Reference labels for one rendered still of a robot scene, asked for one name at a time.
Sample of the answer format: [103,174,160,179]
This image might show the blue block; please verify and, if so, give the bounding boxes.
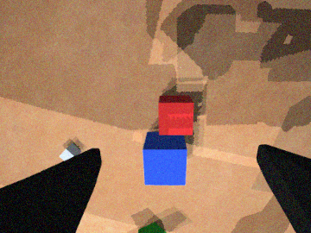
[143,131,187,186]

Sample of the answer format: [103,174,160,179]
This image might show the green block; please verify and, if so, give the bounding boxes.
[138,222,165,233]

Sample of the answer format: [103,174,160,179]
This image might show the small white cube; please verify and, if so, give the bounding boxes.
[60,143,81,161]

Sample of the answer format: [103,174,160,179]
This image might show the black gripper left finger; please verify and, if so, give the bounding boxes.
[0,148,103,233]

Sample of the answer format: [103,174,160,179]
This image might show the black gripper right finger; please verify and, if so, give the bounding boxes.
[256,144,311,233]

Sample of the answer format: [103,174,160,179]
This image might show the red block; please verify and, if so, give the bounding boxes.
[159,96,194,135]

